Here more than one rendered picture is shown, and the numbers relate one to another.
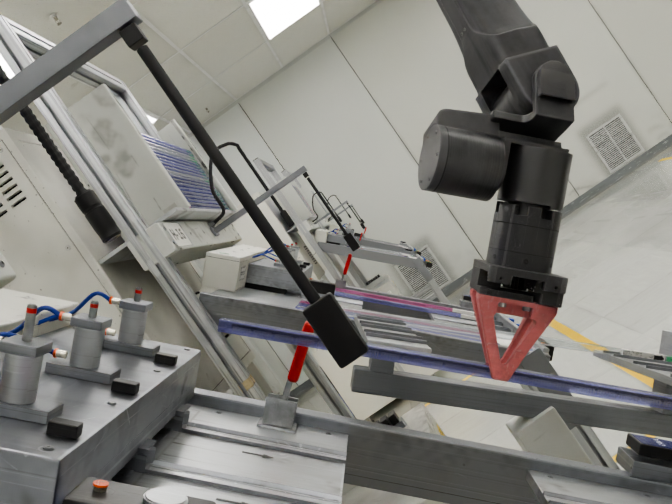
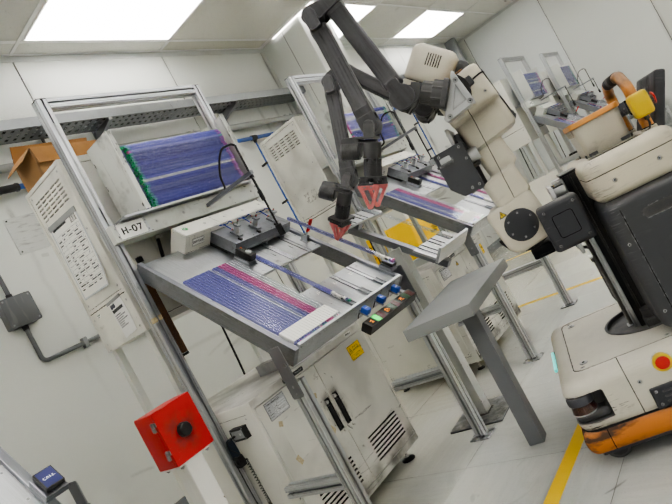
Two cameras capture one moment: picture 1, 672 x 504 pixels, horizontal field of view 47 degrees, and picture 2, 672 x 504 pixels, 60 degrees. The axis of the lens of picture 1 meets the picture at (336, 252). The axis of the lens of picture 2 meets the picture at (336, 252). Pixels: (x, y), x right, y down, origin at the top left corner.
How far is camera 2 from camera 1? 1.84 m
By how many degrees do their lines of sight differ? 35
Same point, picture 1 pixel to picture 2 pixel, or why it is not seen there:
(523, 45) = (344, 166)
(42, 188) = (304, 139)
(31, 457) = (233, 242)
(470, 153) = (324, 192)
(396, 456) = (330, 252)
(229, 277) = not seen: hidden behind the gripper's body
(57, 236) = (309, 157)
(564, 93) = (347, 180)
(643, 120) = not seen: outside the picture
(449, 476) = (341, 259)
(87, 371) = (254, 227)
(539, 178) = (340, 199)
